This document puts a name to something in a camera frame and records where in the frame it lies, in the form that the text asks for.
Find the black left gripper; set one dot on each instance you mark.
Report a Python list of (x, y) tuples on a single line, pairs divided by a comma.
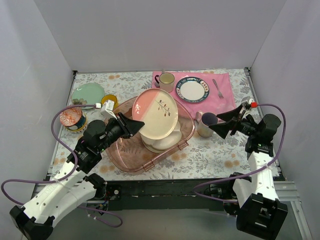
[(124, 126)]

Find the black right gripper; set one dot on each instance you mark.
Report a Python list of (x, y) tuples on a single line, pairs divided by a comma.
[(235, 124)]

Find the pink transparent plastic bin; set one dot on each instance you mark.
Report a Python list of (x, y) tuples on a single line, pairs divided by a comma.
[(130, 155)]

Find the pink cream floral plate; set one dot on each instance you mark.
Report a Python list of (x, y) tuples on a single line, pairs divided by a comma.
[(159, 112)]

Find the cream yellow floral plate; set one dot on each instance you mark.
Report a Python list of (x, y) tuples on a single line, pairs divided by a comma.
[(152, 149)]

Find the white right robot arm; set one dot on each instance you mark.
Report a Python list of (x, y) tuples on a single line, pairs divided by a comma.
[(260, 213)]

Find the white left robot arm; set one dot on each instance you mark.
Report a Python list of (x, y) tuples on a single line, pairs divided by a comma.
[(73, 184)]

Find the floral tablecloth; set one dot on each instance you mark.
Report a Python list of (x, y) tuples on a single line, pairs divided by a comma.
[(203, 158)]

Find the pink mug purple inside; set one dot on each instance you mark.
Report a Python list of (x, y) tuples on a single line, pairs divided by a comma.
[(205, 119)]

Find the silver fork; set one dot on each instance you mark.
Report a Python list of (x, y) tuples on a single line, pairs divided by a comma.
[(220, 95)]

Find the yellow mug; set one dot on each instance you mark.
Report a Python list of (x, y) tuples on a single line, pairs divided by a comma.
[(109, 97)]

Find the blue rimmed white plate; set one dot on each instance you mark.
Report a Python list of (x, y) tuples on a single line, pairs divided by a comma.
[(192, 90)]

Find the green rimmed plate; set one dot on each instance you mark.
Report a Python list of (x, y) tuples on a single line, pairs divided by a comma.
[(87, 94)]

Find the cream enamel mug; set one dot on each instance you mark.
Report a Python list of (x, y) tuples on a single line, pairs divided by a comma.
[(166, 81)]

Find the orange patterned bowl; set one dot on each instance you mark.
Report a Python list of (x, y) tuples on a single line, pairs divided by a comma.
[(71, 116)]

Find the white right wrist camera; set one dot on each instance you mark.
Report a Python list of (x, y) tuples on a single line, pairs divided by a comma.
[(248, 104)]

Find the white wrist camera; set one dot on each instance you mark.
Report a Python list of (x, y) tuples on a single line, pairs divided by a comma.
[(106, 109), (248, 104)]

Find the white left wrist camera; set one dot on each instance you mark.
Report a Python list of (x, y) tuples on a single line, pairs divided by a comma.
[(106, 109)]

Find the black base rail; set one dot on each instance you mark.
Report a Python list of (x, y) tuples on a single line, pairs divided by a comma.
[(160, 195)]

